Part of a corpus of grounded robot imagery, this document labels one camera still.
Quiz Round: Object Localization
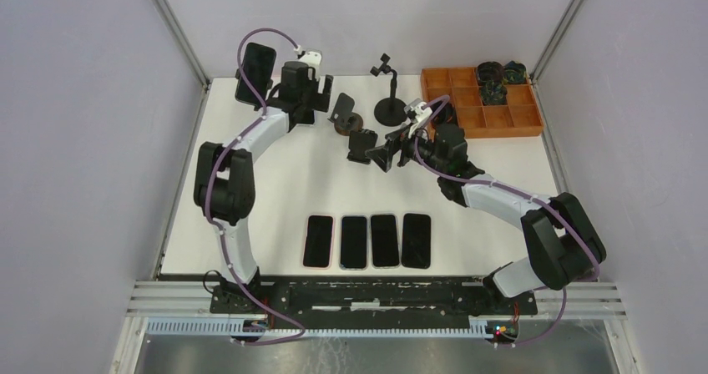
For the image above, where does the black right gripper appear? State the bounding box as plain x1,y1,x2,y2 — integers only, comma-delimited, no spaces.
366,120,448,175

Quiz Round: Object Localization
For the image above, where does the tall black phone stand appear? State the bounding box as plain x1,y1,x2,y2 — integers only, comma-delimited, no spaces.
235,66,273,111
370,53,407,127

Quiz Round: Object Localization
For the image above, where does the clear case phone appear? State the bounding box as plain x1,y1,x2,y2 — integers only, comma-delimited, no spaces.
340,215,368,270

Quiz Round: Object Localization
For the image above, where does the black phone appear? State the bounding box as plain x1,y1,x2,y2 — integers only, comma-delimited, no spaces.
401,213,432,270
370,214,401,268
235,43,276,110

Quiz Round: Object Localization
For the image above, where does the pink case phone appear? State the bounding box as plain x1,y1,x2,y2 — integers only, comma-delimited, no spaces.
302,215,334,269

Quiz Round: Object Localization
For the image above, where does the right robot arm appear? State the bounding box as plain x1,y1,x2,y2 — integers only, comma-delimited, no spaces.
365,124,607,314

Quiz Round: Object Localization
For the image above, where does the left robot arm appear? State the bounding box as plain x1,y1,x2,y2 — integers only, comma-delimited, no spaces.
193,61,333,314

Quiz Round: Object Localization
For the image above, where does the small black folding stand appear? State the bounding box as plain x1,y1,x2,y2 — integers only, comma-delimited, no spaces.
346,129,378,164

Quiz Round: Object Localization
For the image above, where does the black phone on tall stand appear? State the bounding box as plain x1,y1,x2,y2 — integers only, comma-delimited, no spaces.
235,43,276,110

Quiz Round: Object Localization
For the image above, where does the wooden compartment tray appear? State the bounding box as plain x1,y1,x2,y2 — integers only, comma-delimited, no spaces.
420,67,544,139

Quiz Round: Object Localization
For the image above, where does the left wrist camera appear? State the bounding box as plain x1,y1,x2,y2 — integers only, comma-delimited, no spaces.
295,46,322,70

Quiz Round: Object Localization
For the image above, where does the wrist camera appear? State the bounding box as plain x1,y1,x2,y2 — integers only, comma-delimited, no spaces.
295,46,322,70
403,99,432,137

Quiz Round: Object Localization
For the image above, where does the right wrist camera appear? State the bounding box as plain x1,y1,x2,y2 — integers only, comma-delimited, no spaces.
403,99,432,137

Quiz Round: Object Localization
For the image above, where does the black cable coil front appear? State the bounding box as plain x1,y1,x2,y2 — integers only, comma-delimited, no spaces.
431,101,459,128

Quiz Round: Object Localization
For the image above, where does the black mounting base plate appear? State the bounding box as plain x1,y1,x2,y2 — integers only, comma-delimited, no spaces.
209,275,539,331

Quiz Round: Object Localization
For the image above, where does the white slotted cable duct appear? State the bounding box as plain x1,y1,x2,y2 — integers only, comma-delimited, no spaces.
145,317,515,341

